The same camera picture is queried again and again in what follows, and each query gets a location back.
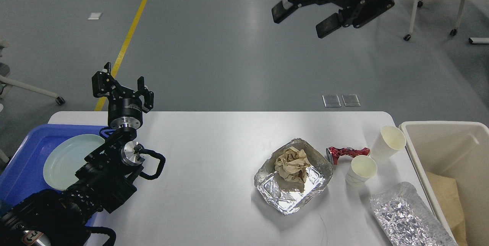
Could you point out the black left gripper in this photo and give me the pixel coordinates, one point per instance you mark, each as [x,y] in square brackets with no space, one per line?
[122,111]

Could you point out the mint green plate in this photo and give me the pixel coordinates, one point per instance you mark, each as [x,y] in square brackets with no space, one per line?
[67,158]

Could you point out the cream paper cup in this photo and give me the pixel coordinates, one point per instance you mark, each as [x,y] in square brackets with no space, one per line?
[362,168]
[389,141]

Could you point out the brown paper bag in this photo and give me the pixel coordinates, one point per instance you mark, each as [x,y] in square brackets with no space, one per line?
[447,195]

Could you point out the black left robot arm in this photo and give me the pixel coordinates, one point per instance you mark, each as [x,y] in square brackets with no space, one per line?
[104,183]

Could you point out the white floor marker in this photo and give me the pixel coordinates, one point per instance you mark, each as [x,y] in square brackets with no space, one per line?
[95,16]

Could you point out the metal floor plate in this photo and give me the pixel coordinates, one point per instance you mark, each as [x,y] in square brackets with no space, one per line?
[331,100]
[351,100]

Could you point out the white chair left background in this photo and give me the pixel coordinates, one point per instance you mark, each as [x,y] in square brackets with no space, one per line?
[8,83]

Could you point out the blue plastic tray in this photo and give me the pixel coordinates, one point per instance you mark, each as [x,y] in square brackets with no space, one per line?
[23,176]

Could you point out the white bar on floor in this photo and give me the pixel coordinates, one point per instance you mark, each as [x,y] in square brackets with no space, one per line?
[478,40]

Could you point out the crushed red can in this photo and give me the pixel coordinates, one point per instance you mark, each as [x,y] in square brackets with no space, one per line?
[335,153]

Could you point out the crumpled brown paper ball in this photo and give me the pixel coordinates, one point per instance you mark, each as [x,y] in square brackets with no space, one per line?
[292,165]

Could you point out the aluminium foil tray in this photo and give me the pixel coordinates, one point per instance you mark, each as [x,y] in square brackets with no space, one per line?
[289,197]

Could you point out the beige plastic bin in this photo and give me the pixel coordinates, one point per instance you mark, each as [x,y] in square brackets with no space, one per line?
[458,150]

